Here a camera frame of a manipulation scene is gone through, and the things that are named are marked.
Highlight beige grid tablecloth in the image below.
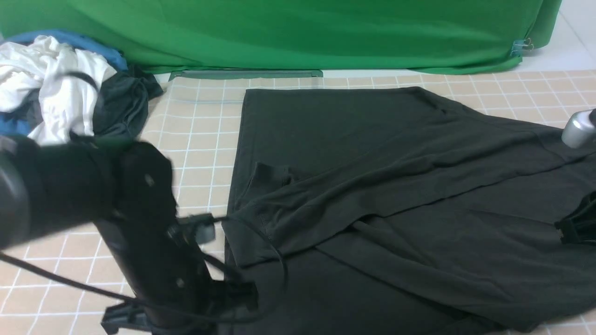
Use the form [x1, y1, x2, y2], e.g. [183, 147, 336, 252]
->
[0, 70, 595, 335]

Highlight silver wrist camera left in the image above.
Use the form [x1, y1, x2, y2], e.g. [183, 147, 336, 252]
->
[177, 213, 217, 245]

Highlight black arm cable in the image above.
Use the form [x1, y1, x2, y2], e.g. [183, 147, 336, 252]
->
[0, 215, 288, 324]

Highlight dark gray crumpled garment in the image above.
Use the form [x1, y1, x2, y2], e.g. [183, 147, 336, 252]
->
[70, 64, 164, 140]

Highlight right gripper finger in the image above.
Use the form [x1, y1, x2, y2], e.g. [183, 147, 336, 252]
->
[555, 192, 596, 245]

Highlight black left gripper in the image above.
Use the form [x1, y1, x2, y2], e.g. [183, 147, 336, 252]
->
[95, 218, 259, 335]

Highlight white crumpled garment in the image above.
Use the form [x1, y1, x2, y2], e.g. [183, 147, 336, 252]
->
[0, 36, 118, 146]

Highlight dark gray long-sleeve top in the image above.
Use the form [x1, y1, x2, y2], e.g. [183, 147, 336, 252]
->
[219, 87, 595, 335]

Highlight green backdrop cloth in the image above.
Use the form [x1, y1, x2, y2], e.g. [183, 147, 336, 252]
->
[1, 0, 561, 75]

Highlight blue crumpled garment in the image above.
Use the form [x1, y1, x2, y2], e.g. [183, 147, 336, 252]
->
[0, 30, 129, 138]

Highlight blue binder clip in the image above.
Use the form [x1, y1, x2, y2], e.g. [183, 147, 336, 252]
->
[509, 38, 535, 57]

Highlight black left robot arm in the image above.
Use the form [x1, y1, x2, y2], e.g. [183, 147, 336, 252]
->
[0, 136, 216, 335]

